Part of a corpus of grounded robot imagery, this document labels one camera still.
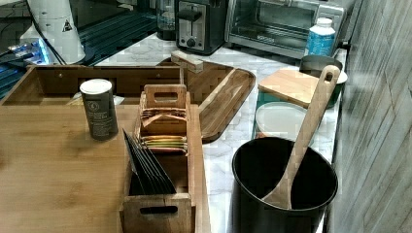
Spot wooden drawer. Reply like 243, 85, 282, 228
1, 65, 184, 106

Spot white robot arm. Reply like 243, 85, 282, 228
20, 0, 86, 64

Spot wooden drawer cabinet top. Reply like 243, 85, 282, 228
0, 102, 212, 233

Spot wooden serving tray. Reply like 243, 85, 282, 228
182, 61, 256, 144

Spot small wooden block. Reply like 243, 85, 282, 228
171, 50, 203, 73

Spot colourful tea bag stack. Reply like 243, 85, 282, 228
141, 135, 188, 153

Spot brown tea bag stack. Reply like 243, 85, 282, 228
141, 108, 187, 126

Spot black utensil pot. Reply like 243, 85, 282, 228
228, 137, 338, 233

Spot clear container with white lid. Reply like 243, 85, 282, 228
252, 91, 306, 142

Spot black sachet packets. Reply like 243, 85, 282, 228
123, 131, 176, 195

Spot black and silver toaster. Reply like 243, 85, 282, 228
175, 0, 228, 55

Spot small bamboo cutting board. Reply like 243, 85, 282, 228
258, 68, 319, 109

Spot wooden tea bag caddy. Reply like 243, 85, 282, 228
120, 84, 194, 233

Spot wooden spoon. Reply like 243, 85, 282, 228
262, 65, 340, 210

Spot dark cylindrical spice canister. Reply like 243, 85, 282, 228
80, 79, 119, 141

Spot silver toaster oven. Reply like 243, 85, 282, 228
225, 0, 357, 59

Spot glass blender jar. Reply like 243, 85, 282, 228
155, 0, 176, 41

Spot dark green bowl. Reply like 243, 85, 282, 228
299, 54, 348, 109

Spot blue labelled white bottle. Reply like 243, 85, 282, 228
304, 17, 335, 56

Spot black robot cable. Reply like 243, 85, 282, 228
24, 0, 68, 66

